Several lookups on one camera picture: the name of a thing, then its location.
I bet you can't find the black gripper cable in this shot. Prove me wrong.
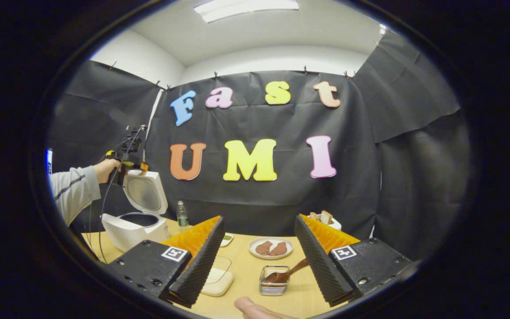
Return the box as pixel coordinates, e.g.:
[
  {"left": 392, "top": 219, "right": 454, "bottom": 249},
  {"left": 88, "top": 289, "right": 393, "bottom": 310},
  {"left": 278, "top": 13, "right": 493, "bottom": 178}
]
[{"left": 88, "top": 128, "right": 146, "bottom": 264}]

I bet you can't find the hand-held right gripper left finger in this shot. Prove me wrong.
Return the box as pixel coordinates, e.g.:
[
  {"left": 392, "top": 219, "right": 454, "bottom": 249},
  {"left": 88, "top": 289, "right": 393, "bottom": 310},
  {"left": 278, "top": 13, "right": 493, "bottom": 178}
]
[{"left": 109, "top": 216, "right": 226, "bottom": 308}]

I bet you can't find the white toaster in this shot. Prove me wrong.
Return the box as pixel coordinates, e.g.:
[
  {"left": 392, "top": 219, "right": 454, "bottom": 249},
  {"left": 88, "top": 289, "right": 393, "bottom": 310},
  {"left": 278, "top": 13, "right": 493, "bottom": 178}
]
[{"left": 310, "top": 212, "right": 342, "bottom": 232}]

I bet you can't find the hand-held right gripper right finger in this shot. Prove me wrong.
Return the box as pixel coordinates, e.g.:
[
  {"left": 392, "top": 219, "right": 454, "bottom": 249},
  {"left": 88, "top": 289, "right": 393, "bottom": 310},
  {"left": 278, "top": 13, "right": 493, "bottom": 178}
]
[{"left": 294, "top": 214, "right": 413, "bottom": 307}]

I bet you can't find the large ceiling light panel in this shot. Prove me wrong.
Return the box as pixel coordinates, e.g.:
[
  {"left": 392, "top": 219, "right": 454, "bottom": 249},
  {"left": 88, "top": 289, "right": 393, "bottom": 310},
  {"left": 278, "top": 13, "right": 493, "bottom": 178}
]
[{"left": 193, "top": 0, "right": 300, "bottom": 23}]

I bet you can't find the white box of rice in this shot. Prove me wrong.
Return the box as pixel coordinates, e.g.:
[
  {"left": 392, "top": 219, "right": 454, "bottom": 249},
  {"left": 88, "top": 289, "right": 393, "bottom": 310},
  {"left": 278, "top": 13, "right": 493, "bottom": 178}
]
[{"left": 201, "top": 255, "right": 234, "bottom": 297}]

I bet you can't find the green label plastic bottle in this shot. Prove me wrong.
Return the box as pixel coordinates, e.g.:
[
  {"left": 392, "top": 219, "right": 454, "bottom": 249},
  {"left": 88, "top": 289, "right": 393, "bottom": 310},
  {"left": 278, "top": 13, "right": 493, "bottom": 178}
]
[{"left": 176, "top": 201, "right": 189, "bottom": 228}]

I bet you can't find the brown wooden spoon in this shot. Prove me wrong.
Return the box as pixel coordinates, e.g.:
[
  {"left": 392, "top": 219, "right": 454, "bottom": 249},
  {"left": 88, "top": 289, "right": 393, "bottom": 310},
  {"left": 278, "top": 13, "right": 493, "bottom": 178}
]
[{"left": 264, "top": 258, "right": 310, "bottom": 284}]

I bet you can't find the black backdrop cloth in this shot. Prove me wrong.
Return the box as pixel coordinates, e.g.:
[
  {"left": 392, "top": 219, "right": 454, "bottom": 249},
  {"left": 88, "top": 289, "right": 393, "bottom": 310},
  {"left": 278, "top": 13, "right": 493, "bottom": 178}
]
[{"left": 47, "top": 31, "right": 470, "bottom": 262}]

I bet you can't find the white round plate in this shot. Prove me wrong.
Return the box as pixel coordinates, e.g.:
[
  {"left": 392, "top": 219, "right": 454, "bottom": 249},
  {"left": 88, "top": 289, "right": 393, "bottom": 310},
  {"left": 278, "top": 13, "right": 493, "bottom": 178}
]
[{"left": 248, "top": 237, "right": 294, "bottom": 260}]

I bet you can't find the metal wire chopstick holder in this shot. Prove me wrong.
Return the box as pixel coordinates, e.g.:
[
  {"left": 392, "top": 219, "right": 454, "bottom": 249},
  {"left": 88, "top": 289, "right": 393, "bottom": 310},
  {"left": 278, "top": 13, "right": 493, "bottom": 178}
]
[{"left": 259, "top": 265, "right": 290, "bottom": 296}]

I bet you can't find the white rice cooker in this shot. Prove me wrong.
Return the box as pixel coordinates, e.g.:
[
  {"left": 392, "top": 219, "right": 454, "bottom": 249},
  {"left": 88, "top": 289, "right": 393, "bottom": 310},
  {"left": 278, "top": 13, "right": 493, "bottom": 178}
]
[{"left": 101, "top": 170, "right": 170, "bottom": 252}]

